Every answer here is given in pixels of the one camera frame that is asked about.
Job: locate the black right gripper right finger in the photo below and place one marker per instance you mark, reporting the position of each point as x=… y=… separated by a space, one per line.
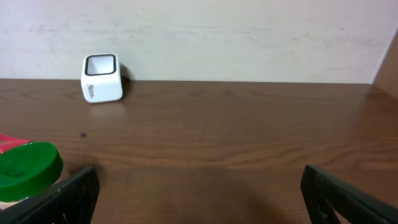
x=325 y=196

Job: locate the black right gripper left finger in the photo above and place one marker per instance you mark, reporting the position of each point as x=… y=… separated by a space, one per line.
x=72 y=200

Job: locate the green lid seasoning jar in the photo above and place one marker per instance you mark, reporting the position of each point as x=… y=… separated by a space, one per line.
x=28 y=170

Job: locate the red snack packet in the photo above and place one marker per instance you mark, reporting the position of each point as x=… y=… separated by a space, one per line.
x=8 y=143

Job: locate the white barcode scanner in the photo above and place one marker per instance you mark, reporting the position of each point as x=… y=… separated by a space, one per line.
x=101 y=78

